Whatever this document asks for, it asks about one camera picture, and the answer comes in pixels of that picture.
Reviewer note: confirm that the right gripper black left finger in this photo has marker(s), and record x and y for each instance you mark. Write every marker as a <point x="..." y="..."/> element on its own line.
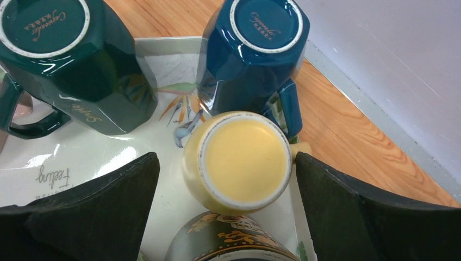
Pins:
<point x="102" y="219"/>

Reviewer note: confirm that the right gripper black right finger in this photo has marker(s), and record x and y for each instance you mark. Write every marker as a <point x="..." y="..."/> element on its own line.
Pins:
<point x="350" y="219"/>

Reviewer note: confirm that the pale yellow mug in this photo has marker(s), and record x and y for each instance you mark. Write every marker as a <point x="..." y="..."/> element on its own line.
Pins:
<point x="238" y="162"/>

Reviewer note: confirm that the pink faceted mug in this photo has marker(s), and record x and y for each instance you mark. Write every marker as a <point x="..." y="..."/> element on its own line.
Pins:
<point x="23" y="108"/>

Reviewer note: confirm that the black floral upright mug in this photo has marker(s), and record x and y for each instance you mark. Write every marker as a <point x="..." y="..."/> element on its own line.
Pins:
<point x="212" y="236"/>

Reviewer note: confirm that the dark green faceted mug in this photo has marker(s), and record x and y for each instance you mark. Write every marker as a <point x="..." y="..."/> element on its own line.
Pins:
<point x="77" y="61"/>

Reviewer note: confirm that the dark blue faceted mug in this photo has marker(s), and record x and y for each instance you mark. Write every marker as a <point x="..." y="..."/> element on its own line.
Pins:
<point x="251" y="51"/>

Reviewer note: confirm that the floral white serving tray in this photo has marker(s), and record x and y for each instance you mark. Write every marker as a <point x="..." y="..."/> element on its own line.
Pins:
<point x="75" y="154"/>

